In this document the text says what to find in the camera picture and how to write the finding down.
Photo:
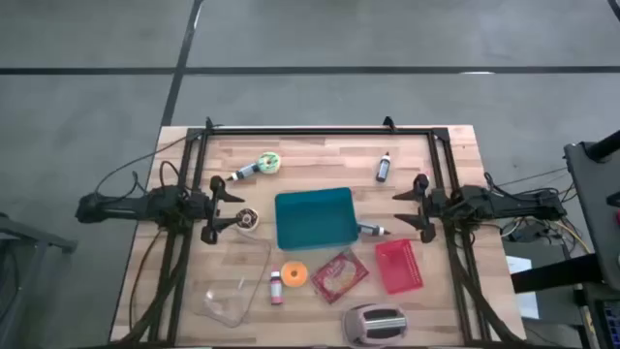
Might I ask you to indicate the grey metal table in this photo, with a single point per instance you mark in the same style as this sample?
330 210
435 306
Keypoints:
29 232

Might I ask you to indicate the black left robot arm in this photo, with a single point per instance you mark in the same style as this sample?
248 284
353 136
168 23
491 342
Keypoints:
121 208

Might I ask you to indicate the teal plastic bin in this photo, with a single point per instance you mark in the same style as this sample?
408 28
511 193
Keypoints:
315 218

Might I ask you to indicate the red foil snack packet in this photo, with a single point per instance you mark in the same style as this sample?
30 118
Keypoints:
339 276

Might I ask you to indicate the silver small bottle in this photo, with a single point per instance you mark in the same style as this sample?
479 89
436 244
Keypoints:
370 229

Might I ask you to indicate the orange frosted toy donut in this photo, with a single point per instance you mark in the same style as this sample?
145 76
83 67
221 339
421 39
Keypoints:
287 278

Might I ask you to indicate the grey chrome toaster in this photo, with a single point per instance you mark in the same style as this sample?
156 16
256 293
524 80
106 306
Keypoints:
353 325

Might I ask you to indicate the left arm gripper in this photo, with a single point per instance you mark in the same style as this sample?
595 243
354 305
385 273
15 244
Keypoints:
206 208

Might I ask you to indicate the black frame clamp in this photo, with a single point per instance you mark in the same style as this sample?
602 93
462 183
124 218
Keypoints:
388 122
209 123

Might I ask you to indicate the grey equipment cart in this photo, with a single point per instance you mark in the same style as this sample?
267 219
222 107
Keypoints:
591 203

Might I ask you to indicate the white paper sheet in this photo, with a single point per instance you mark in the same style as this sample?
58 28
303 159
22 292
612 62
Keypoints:
520 286

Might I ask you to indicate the black aluminium rig frame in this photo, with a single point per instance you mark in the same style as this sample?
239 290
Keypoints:
315 131

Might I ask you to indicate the red plastic basket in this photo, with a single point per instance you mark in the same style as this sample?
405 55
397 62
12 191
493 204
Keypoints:
399 266

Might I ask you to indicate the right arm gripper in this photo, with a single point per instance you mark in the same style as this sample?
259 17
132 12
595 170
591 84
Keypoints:
433 206

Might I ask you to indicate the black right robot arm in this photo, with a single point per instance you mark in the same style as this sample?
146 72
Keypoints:
508 206

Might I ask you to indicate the clear plastic container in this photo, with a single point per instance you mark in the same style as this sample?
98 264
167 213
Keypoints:
227 310

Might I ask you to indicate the black support beam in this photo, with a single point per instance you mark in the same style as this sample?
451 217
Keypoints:
557 274

